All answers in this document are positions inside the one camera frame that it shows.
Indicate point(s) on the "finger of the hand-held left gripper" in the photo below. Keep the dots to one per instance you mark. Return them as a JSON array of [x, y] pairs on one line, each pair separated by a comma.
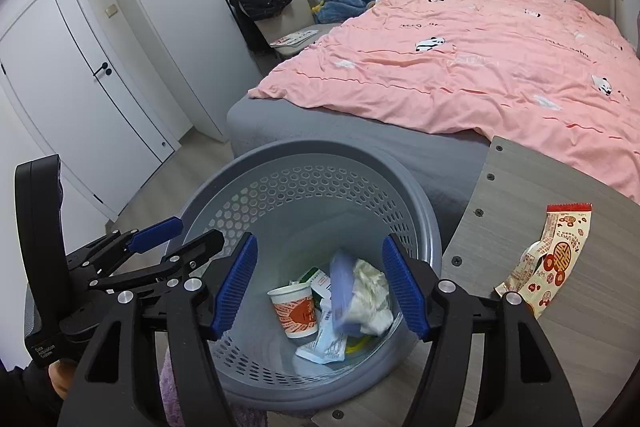
[[200, 248], [155, 231]]

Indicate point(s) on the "white blue plastic bag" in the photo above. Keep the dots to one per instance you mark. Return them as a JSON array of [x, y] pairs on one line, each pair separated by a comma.
[[325, 347]]

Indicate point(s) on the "pink panda print blanket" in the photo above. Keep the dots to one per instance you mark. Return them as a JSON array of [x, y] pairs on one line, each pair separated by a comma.
[[450, 57]]

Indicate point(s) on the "white tissue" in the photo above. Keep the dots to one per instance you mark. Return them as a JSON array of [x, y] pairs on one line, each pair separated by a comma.
[[372, 302]]

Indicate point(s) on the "white door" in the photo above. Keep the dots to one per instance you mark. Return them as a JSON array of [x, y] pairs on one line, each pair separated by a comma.
[[75, 107]]

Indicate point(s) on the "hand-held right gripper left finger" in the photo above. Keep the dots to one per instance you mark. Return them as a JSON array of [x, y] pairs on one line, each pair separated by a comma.
[[235, 287]]

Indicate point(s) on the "orange patterned paper cup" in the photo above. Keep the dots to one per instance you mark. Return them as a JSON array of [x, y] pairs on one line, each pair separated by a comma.
[[295, 312]]

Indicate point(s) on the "purple rug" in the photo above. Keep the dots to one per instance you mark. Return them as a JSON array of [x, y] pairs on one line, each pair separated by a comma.
[[250, 419]]

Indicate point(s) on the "magazine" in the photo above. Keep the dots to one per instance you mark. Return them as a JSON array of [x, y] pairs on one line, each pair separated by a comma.
[[295, 38]]

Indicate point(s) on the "person's left forearm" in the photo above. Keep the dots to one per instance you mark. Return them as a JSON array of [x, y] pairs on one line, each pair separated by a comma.
[[20, 399]]

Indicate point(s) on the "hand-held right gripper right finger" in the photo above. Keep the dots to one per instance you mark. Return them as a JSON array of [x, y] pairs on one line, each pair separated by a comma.
[[405, 292]]

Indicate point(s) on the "person's left hand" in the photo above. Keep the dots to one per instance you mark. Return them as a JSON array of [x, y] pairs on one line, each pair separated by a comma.
[[60, 379]]

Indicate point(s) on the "white wardrobe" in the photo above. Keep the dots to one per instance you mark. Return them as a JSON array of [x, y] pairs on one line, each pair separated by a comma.
[[165, 7]]

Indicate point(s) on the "purple cartoon carton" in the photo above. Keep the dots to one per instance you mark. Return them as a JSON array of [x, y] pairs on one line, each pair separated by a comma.
[[342, 292]]

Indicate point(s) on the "grey perforated plastic basket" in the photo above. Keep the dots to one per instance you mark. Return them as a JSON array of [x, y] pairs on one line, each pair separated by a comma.
[[310, 187]]

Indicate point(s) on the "red patterned snack wrapper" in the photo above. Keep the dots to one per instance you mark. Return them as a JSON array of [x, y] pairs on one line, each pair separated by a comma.
[[560, 257]]

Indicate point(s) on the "blue fleece clothing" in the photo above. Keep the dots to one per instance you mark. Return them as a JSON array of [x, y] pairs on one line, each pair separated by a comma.
[[345, 2]]

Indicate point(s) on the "small green white box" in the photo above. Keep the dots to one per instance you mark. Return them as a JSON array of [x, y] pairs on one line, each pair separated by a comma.
[[317, 279]]

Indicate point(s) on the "brass wall switch plate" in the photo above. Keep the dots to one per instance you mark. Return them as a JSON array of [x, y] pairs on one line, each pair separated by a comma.
[[111, 10]]

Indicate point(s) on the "beige chair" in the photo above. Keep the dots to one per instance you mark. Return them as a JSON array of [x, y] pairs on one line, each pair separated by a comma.
[[300, 4]]

